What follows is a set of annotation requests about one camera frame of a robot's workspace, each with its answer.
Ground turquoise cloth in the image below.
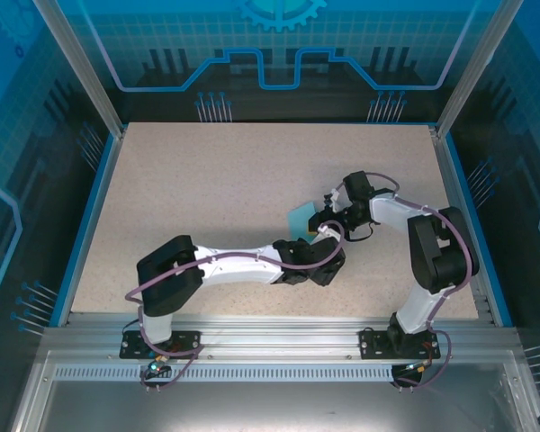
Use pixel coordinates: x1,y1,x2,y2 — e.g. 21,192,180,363
285,202,319,239

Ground shiny metal sheet panel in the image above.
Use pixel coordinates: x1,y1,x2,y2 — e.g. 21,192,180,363
8,350,540,432

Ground small connector with green light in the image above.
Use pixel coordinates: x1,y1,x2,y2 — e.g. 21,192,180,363
402,357,433,374
146,354,172,377

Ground blue table edge trim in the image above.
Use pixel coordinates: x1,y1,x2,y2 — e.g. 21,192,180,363
48,132,118,328

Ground right gripper thin black cable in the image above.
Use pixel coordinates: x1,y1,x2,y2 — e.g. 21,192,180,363
345,223,374,243

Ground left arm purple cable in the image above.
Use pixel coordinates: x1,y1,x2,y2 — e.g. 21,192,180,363
124,219,347,393

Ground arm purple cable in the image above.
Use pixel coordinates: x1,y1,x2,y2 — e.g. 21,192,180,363
124,219,347,393
335,171,474,393

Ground aluminium frame cross beam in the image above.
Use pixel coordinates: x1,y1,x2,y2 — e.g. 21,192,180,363
40,312,526,364

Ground aluminium table side rail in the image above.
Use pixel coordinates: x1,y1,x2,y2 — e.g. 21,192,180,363
429,124,500,326
65,125,128,326

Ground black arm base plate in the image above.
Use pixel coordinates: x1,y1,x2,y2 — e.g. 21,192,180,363
120,329,203,361
358,327,442,361

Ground slotted grey cable duct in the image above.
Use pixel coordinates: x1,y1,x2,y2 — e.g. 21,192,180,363
53,364,491,383

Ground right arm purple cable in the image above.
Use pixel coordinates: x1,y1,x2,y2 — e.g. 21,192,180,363
335,171,474,393

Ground aluminium frame post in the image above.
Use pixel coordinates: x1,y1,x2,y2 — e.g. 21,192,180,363
31,0,128,139
434,0,515,139

